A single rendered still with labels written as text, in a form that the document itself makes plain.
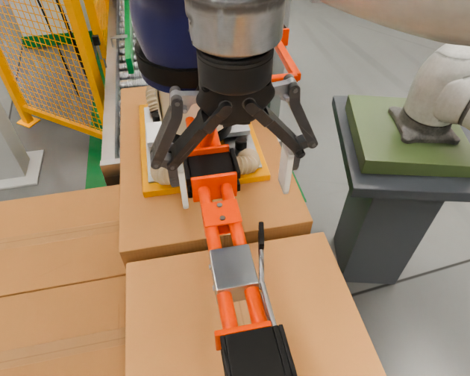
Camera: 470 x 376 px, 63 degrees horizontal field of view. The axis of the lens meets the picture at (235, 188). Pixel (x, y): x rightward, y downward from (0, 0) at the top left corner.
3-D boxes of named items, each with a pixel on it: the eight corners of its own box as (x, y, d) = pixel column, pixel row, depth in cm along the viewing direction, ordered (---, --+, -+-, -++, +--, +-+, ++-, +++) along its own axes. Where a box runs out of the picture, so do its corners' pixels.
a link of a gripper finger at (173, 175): (175, 156, 44) (149, 160, 44) (180, 186, 48) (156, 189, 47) (174, 148, 45) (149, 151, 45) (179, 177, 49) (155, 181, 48)
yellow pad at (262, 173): (207, 102, 110) (205, 87, 106) (240, 98, 111) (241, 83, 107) (227, 186, 87) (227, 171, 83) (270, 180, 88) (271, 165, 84)
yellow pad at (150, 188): (139, 110, 107) (136, 95, 103) (175, 106, 108) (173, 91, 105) (143, 198, 84) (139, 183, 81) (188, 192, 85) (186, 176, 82)
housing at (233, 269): (208, 265, 61) (207, 249, 57) (249, 258, 62) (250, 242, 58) (215, 306, 56) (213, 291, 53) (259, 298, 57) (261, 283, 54)
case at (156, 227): (143, 180, 144) (120, 88, 115) (247, 166, 149) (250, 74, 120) (151, 336, 103) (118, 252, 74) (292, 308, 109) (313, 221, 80)
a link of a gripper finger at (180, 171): (183, 170, 45) (177, 171, 45) (189, 208, 50) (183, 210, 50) (181, 154, 47) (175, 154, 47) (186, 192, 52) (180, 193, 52)
